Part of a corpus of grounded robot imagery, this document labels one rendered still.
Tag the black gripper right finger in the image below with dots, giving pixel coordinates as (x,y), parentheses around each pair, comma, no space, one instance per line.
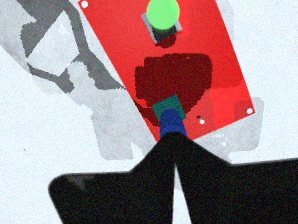
(210,184)

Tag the red circuit board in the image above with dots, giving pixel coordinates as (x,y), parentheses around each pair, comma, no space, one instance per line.
(194,71)

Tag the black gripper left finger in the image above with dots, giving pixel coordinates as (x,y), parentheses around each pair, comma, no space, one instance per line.
(145,191)

